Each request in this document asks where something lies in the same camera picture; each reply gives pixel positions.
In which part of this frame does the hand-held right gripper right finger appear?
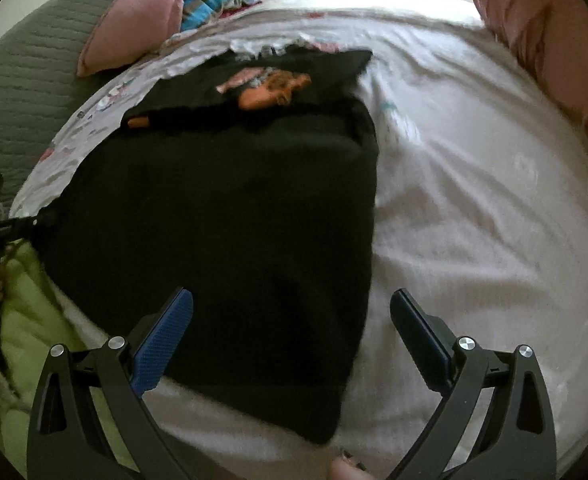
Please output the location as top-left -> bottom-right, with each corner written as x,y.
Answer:
390,288 -> 558,480

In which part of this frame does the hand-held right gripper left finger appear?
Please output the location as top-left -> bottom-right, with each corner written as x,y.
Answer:
25,286 -> 195,480

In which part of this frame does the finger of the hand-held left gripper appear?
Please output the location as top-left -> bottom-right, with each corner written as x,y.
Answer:
0,209 -> 59,246

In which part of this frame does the black sweater with orange cuffs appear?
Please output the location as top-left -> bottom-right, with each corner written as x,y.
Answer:
36,47 -> 381,446

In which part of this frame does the person's right hand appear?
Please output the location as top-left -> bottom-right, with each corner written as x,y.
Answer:
330,449 -> 375,480

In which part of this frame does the light green blanket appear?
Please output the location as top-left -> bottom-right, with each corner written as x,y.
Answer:
0,240 -> 136,476

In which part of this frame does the white printed bed sheet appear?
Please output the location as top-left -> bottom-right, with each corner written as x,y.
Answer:
9,0 -> 588,477

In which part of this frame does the pink pillow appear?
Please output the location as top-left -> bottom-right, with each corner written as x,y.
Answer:
77,0 -> 225,78

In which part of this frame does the striped blue blanket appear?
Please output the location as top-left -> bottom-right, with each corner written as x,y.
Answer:
181,0 -> 248,32

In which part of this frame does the pink rolled duvet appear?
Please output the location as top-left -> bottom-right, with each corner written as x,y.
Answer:
468,0 -> 588,173

